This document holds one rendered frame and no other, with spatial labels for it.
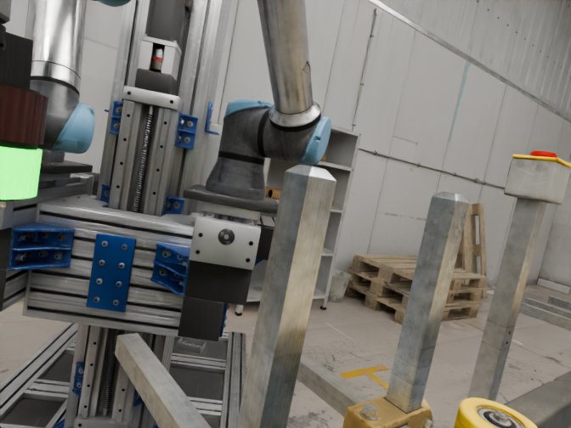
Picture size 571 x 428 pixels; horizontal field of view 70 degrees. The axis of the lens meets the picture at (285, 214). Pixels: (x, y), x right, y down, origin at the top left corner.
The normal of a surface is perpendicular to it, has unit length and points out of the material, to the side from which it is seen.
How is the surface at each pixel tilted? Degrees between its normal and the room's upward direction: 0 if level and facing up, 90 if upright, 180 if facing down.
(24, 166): 90
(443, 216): 90
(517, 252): 90
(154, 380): 0
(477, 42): 90
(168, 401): 0
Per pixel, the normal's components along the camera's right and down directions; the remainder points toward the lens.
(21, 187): 0.97, 0.20
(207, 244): 0.10, 0.12
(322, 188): 0.61, 0.20
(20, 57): 0.84, 0.22
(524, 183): -0.77, -0.08
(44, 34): 0.18, -0.20
